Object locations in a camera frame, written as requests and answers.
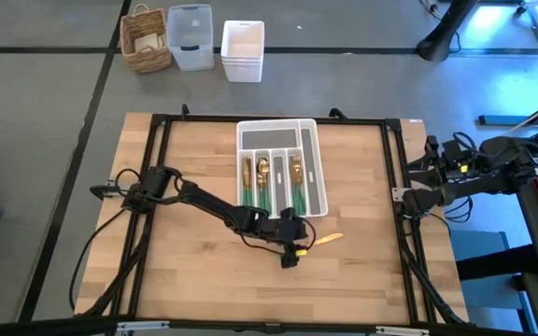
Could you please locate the clear plastic storage bin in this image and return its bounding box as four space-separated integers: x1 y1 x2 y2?
166 3 216 73

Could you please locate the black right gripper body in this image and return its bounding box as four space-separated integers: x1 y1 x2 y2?
436 139 469 184

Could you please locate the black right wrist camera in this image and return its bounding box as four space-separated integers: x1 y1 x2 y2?
423 133 440 158

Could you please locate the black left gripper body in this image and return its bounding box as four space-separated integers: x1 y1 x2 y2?
268 208 308 253

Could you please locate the black rig crossbar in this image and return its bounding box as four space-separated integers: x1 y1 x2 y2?
0 315 538 336

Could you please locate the dark side table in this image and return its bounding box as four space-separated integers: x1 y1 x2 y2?
501 134 538 336

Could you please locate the black cable bundle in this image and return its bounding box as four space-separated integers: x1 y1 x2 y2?
444 195 474 224

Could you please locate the wicker basket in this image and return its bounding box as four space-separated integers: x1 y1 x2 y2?
120 3 173 75

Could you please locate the blue metal bar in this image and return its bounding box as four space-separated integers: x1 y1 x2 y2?
477 114 538 128

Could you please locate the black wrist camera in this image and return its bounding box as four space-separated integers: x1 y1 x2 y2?
279 251 299 271
423 133 440 158

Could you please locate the silver crossbar bracket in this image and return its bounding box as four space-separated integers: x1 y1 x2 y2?
375 326 432 336
116 320 171 333

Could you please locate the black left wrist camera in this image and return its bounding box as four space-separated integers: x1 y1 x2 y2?
279 251 299 271

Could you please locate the black floor cable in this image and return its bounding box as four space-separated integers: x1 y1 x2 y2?
68 208 126 313

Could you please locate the gold knife green handle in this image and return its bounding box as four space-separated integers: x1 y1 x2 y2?
241 156 251 208
306 231 346 248
243 157 254 209
242 157 253 209

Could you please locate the white plastic bin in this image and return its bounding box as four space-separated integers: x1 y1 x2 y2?
220 20 266 84

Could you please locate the gold spoon green handle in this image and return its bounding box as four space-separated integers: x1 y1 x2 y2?
258 161 273 215
257 156 271 211
256 158 268 212
257 167 272 214

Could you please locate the gold fork green handle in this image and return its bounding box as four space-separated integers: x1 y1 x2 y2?
290 156 304 216
289 155 302 214
292 161 307 217
291 158 306 217

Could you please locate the white cutlery organizer tray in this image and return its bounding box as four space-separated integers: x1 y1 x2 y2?
234 117 331 220

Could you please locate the black stand base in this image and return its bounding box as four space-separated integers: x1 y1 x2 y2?
416 0 480 64

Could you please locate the beige cardboard piece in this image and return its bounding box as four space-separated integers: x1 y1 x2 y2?
134 31 167 53

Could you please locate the black aluminium table frame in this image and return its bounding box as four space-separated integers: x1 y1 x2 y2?
75 111 470 327

